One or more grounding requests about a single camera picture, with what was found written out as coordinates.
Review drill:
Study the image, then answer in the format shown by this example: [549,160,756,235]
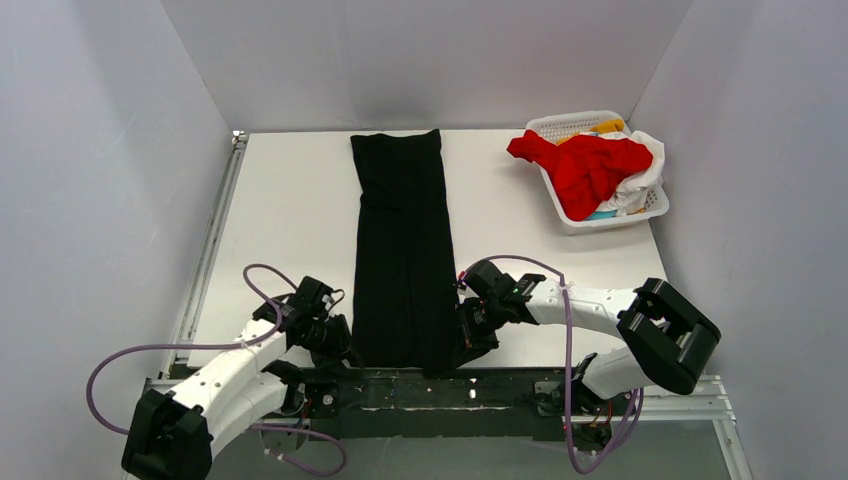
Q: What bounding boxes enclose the black t shirt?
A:
[350,130,458,373]

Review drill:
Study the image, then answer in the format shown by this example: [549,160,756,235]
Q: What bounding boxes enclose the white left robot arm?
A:
[121,276,354,479]

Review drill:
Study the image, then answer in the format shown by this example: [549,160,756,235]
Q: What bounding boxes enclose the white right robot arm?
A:
[457,259,722,400]

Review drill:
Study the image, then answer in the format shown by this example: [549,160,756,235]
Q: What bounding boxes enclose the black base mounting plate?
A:
[165,366,637,442]

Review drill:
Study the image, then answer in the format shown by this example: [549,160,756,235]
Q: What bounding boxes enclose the light blue t shirt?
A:
[586,210,622,221]

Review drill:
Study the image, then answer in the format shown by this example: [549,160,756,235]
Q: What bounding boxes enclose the red t shirt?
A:
[507,130,652,222]

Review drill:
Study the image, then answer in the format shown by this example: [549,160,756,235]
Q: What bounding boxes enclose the white t shirt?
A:
[596,130,665,216]

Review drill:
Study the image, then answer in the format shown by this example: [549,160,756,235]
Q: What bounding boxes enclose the white plastic laundry basket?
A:
[507,110,670,235]

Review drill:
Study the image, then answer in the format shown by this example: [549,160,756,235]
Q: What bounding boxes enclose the yellow t shirt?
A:
[555,119,625,145]

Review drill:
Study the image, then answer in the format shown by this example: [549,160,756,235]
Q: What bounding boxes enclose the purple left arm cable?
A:
[86,263,349,478]

